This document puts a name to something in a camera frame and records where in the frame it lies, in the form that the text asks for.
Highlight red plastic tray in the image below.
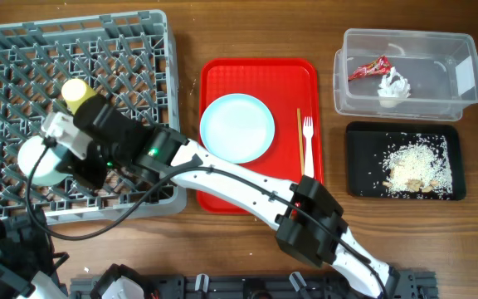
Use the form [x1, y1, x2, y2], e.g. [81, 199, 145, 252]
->
[196, 57, 325, 215]

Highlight red snack wrapper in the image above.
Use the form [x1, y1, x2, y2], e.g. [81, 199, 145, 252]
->
[348, 55, 393, 81]

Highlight grey dishwasher rack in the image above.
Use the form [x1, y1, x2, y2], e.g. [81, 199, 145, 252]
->
[0, 10, 187, 225]

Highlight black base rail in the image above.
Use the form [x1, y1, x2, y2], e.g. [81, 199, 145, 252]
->
[69, 272, 437, 299]

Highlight white napkin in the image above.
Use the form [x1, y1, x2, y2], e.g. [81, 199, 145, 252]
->
[378, 66, 411, 108]

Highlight light blue plate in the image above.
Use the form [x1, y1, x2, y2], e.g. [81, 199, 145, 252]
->
[199, 93, 276, 164]

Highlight wooden chopstick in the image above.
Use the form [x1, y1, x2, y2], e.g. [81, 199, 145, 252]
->
[296, 108, 305, 175]

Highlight white plastic fork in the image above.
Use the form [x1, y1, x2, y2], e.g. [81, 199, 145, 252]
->
[302, 116, 315, 178]

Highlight black waste tray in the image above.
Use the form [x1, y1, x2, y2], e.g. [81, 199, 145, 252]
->
[346, 121, 466, 201]

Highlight rice and food scraps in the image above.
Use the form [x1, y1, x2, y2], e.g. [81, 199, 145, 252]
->
[372, 132, 453, 200]

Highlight clear plastic bin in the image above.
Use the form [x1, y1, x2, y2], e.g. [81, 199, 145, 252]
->
[333, 28, 478, 121]

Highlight green bowl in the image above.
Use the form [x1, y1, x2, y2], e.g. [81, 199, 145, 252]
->
[17, 135, 68, 186]

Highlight yellow cup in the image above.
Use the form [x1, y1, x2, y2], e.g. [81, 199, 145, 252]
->
[61, 79, 97, 114]

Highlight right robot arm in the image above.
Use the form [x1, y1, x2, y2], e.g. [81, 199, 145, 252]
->
[49, 96, 397, 298]

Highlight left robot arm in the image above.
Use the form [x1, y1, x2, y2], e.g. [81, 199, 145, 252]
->
[0, 214, 69, 298]

